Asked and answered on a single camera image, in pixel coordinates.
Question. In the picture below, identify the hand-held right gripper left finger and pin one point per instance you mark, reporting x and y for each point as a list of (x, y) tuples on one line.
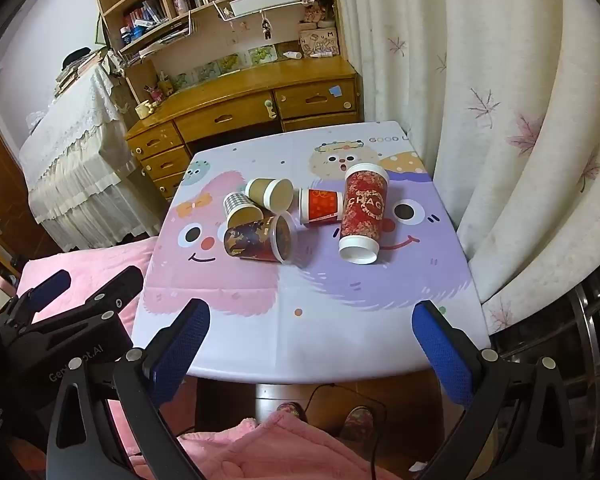
[(179, 347)]

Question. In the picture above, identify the pink cup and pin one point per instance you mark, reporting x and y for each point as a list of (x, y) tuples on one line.
[(180, 0)]

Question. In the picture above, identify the checkered paper cup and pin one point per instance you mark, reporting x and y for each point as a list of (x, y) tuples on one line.
[(240, 209)]

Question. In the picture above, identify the white lace furniture cover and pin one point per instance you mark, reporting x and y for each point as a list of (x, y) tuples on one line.
[(75, 160)]

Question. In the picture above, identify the brown wooden door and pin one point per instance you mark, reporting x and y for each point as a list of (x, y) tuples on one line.
[(5, 185)]

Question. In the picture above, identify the white plastic box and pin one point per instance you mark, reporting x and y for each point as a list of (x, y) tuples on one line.
[(265, 0)]

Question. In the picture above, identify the wooden letter box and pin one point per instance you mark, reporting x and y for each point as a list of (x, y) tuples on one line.
[(320, 42)]

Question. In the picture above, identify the white floral curtain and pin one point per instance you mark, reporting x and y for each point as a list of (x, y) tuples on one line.
[(505, 135)]

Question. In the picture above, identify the pink quilt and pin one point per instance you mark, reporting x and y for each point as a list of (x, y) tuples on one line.
[(125, 255)]

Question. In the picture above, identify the metal rack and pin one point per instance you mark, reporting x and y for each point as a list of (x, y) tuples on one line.
[(590, 350)]

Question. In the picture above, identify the stack of books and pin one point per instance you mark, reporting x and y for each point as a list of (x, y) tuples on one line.
[(72, 75)]

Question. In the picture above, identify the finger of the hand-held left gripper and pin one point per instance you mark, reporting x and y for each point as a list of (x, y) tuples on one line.
[(50, 287), (114, 289)]

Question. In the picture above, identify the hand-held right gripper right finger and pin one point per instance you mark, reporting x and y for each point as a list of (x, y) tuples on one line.
[(441, 355)]

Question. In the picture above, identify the small red paper cup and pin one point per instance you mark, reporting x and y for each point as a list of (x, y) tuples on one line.
[(321, 205)]

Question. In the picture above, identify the pink fleece blanket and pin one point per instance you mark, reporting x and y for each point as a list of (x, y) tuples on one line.
[(275, 452)]

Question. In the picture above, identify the patterned slipper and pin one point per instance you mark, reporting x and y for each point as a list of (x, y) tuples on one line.
[(357, 424), (292, 411)]

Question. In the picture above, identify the wooden desk with drawers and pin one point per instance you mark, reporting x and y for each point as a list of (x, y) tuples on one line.
[(240, 110)]

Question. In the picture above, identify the dark star patterned cup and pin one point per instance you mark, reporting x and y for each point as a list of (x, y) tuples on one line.
[(257, 241)]

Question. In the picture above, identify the tall red patterned paper cup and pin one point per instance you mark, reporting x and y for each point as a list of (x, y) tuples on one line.
[(362, 212)]

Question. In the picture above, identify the black hat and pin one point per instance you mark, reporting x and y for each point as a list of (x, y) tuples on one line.
[(76, 55)]

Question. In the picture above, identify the brown paper cup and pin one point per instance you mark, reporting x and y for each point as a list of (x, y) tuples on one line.
[(269, 192)]

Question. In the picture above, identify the cartoon printed tablecloth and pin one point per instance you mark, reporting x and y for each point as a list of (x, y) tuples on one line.
[(330, 310)]

